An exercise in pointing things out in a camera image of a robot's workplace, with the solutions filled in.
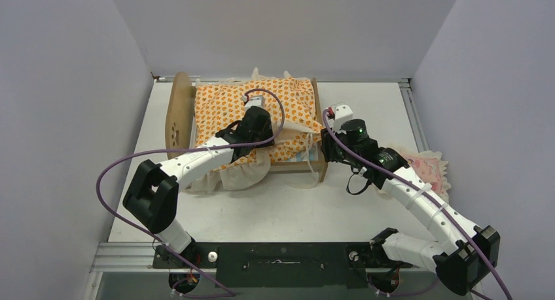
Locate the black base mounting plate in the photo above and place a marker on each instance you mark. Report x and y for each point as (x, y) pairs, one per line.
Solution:
(290, 264)

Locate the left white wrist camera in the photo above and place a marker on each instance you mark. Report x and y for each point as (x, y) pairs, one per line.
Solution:
(253, 101)

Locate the wooden pet bed frame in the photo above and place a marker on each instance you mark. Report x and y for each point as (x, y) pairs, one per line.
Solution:
(180, 130)

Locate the pink frilled small pillow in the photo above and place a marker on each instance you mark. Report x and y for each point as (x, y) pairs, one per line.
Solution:
(429, 166)

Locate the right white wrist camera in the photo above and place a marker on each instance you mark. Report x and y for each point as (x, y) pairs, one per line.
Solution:
(339, 113)

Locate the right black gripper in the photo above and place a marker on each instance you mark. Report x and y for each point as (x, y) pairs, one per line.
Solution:
(328, 147)

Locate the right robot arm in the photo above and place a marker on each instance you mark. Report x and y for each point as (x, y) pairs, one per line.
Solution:
(461, 253)

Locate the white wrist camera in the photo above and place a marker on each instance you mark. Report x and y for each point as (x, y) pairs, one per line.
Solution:
(339, 113)
(253, 101)

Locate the orange patterned pet mattress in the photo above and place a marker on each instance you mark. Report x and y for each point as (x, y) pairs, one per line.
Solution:
(277, 112)

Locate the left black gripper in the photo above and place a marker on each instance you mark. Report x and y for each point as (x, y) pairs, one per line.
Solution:
(266, 130)

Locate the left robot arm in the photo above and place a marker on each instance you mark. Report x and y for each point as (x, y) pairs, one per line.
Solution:
(153, 193)

